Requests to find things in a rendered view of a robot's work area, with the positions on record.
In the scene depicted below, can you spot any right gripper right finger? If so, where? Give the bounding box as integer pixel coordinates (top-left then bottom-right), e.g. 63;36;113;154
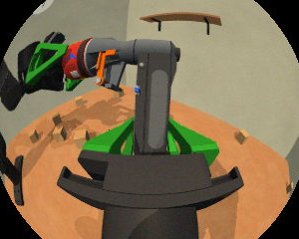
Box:
167;118;219;166

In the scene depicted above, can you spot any small tan block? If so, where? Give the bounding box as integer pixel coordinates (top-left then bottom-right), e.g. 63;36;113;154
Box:
114;89;124;98
52;112;62;125
53;125;67;142
74;128;90;148
236;129;249;145
29;129;39;143
286;182;293;194
75;97;84;107

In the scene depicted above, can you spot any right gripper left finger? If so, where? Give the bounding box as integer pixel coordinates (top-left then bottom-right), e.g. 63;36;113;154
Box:
82;117;135;155

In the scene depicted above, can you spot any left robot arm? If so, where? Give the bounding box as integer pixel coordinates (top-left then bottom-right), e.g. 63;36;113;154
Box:
0;32;66;206

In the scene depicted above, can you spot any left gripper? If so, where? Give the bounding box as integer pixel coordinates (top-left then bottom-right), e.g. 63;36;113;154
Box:
25;43;82;92

